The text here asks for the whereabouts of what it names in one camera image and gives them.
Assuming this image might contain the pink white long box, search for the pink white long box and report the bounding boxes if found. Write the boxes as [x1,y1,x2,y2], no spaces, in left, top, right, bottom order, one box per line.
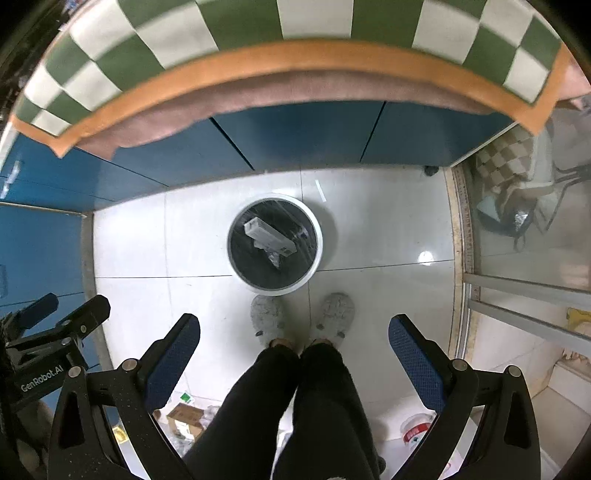
[245,217,297,257]

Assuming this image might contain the blue kitchen cabinet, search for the blue kitchen cabinet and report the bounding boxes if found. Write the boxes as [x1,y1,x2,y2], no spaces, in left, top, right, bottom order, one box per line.
[0,98,518,416]

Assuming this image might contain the white round trash bin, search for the white round trash bin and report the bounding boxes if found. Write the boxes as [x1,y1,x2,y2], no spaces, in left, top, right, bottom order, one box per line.
[226,193,324,296]

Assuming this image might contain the small cardboard box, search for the small cardboard box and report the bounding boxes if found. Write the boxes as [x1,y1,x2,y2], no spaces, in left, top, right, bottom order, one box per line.
[166,403,204,438]

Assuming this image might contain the person's black trouser legs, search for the person's black trouser legs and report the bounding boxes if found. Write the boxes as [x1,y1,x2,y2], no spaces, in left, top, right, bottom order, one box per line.
[183,343,382,479]

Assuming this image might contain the grey right slipper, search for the grey right slipper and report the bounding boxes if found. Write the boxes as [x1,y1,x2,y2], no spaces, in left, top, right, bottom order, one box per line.
[311,293,356,348]

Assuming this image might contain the grey slipper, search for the grey slipper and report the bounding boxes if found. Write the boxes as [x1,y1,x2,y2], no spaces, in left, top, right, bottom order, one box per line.
[250,295,288,348]
[311,293,356,348]

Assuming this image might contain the grey left slipper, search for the grey left slipper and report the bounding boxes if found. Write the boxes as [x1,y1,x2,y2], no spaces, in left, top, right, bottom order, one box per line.
[250,295,288,348]

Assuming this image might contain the green checkered table mat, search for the green checkered table mat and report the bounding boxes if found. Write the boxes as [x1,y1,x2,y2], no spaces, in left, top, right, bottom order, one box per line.
[11,1,571,156]

